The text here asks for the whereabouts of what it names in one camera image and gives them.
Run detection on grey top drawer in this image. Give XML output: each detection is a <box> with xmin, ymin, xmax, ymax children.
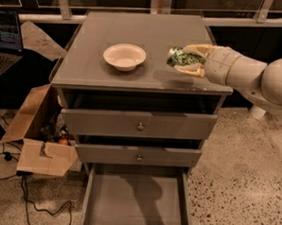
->
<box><xmin>60</xmin><ymin>93</ymin><xmax>220</xmax><ymax>143</ymax></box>

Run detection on items inside cardboard box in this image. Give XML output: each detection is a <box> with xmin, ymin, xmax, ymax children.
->
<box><xmin>40</xmin><ymin>114</ymin><xmax>71</xmax><ymax>146</ymax></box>

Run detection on brown cardboard sheet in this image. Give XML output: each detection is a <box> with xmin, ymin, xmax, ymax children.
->
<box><xmin>20</xmin><ymin>21</ymin><xmax>66</xmax><ymax>61</ymax></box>

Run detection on grey drawer cabinet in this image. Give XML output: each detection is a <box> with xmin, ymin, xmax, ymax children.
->
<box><xmin>42</xmin><ymin>7</ymin><xmax>239</xmax><ymax>225</ymax></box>

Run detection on black floor cable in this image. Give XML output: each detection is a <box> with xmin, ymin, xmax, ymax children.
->
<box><xmin>0</xmin><ymin>141</ymin><xmax>77</xmax><ymax>225</ymax></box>

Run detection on grey drawer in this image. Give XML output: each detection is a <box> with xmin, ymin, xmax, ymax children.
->
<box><xmin>60</xmin><ymin>93</ymin><xmax>220</xmax><ymax>143</ymax></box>
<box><xmin>81</xmin><ymin>164</ymin><xmax>191</xmax><ymax>225</ymax></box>
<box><xmin>76</xmin><ymin>136</ymin><xmax>202</xmax><ymax>167</ymax></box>

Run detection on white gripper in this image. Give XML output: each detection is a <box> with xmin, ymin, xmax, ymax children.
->
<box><xmin>175</xmin><ymin>43</ymin><xmax>241</xmax><ymax>86</ymax></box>

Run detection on green soda can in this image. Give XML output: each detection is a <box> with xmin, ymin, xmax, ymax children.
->
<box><xmin>167</xmin><ymin>47</ymin><xmax>205</xmax><ymax>67</ymax></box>

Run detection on grey middle drawer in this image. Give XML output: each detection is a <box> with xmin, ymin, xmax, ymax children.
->
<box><xmin>76</xmin><ymin>136</ymin><xmax>202</xmax><ymax>167</ymax></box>

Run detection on black laptop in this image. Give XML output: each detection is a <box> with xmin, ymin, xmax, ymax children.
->
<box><xmin>0</xmin><ymin>8</ymin><xmax>23</xmax><ymax>76</ymax></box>

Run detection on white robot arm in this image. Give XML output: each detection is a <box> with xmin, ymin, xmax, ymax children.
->
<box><xmin>167</xmin><ymin>43</ymin><xmax>282</xmax><ymax>114</ymax></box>

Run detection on open cardboard box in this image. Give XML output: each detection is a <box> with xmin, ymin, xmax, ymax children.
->
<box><xmin>1</xmin><ymin>84</ymin><xmax>82</xmax><ymax>177</ymax></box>

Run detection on grey bottom drawer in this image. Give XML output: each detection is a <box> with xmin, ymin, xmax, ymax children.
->
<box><xmin>81</xmin><ymin>164</ymin><xmax>191</xmax><ymax>225</ymax></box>

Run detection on white metal railing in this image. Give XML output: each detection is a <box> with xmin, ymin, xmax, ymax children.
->
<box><xmin>0</xmin><ymin>0</ymin><xmax>282</xmax><ymax>37</ymax></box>

